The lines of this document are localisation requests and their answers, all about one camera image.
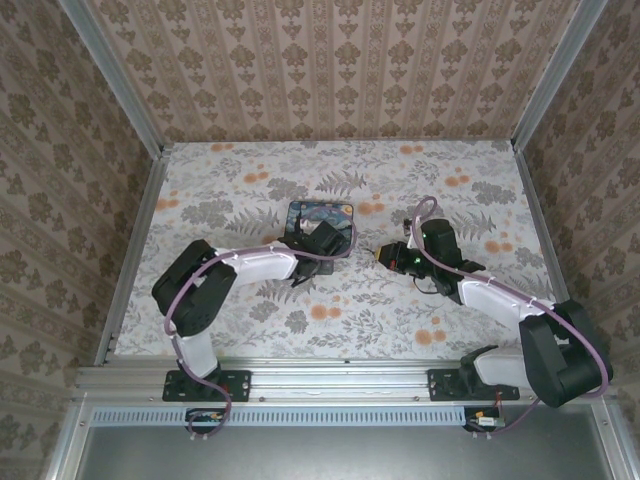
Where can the floral tablecloth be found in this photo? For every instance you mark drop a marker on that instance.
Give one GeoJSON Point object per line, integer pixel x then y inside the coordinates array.
{"type": "Point", "coordinates": [350, 320]}

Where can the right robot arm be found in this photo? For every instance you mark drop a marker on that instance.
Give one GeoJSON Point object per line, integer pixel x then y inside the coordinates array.
{"type": "Point", "coordinates": [500, 298]}

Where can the grey metal sheet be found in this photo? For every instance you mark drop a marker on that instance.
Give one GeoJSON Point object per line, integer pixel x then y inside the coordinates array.
{"type": "Point", "coordinates": [340, 455]}

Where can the aluminium front rail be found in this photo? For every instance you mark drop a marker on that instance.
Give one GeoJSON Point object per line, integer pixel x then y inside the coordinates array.
{"type": "Point", "coordinates": [340, 382]}

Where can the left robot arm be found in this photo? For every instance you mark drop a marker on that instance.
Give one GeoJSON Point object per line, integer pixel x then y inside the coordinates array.
{"type": "Point", "coordinates": [260, 262]}

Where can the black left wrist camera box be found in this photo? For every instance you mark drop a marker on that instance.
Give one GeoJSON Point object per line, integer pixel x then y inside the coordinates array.
{"type": "Point", "coordinates": [329, 239]}

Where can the aluminium side rail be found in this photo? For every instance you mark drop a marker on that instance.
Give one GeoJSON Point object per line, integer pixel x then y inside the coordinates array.
{"type": "Point", "coordinates": [547, 240]}
{"type": "Point", "coordinates": [132, 260]}

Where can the small connector board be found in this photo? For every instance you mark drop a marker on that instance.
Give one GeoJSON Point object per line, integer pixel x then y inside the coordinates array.
{"type": "Point", "coordinates": [207, 417]}
{"type": "Point", "coordinates": [485, 421]}

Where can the blue starry-print box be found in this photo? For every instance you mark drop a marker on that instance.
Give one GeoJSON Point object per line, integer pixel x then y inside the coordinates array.
{"type": "Point", "coordinates": [336, 212]}

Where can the aluminium frame post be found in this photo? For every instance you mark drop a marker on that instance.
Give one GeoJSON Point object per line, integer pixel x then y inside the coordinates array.
{"type": "Point", "coordinates": [555, 75]}
{"type": "Point", "coordinates": [112, 75]}

